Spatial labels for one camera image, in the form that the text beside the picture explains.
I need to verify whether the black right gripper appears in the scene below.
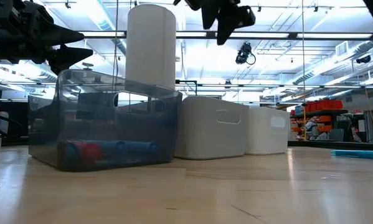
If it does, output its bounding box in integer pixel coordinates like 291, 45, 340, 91
201, 0, 257, 46

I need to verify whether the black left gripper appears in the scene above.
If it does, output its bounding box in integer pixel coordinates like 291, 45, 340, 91
0, 1, 94, 75

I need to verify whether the pink highlighter marker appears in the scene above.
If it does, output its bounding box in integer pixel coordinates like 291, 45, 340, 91
77, 140, 103, 164

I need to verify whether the black ceiling beam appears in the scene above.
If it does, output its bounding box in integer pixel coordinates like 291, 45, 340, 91
77, 29, 373, 40

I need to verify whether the tall white cylinder shade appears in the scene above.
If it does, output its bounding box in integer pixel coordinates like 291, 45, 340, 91
125, 3, 177, 91

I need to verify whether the smoky transparent plastic bin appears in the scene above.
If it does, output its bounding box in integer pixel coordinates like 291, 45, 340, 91
27, 68, 183, 172

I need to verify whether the grey plastic bin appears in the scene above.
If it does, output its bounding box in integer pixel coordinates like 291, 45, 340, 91
173, 95, 250, 161

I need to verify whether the white plastic bin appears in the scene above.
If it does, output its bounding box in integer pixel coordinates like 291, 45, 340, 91
244, 106, 290, 156

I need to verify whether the shelf with red bins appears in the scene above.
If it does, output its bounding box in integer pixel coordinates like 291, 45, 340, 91
290, 99, 349, 141

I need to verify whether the black ceiling camera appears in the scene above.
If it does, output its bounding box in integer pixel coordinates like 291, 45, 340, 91
235, 42, 257, 66

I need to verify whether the thin hanging cord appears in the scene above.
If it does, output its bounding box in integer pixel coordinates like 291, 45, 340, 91
300, 0, 306, 141

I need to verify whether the black aluminium table frame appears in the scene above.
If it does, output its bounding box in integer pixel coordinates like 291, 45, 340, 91
0, 133, 373, 150

